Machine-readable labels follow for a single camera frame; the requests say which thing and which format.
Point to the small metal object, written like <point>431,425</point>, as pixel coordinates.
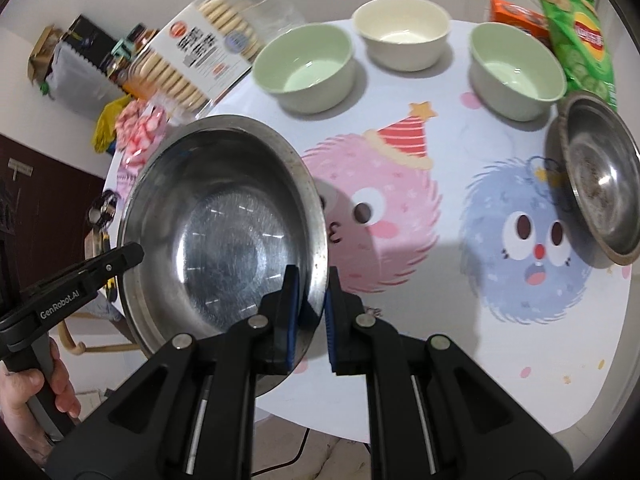
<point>102,207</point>

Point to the cardboard box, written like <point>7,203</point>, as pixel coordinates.
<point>42,52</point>

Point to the pink candy bag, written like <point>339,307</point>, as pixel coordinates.
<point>140,127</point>

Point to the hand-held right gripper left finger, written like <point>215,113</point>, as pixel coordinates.
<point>292,310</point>

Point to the black box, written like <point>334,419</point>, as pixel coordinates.
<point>87,35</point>

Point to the cream ribbed bowl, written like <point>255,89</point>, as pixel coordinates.
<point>400,20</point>

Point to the green ribbed bowl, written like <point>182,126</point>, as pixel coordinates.
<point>515,60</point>
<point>300,60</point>

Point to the large steel bowl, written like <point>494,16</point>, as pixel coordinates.
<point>215,210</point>

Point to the orange snack box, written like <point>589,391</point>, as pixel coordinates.
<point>510,12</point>

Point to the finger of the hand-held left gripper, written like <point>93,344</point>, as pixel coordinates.
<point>105,265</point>

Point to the small steel bowl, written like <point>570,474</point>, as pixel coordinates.
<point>600,175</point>

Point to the wooden chair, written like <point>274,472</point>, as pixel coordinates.
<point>75,345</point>

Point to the clear biscuit package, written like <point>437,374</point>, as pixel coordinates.
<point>200,50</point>

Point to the person's left hand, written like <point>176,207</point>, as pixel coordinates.
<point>17,405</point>

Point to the yellow plastic bag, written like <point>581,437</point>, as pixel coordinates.
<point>107,120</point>

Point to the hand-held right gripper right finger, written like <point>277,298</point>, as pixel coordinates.
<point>330,320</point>

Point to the dark brown cabinet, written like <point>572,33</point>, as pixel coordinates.
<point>45,200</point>

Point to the green chips bag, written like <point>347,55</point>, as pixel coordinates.
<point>580,45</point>

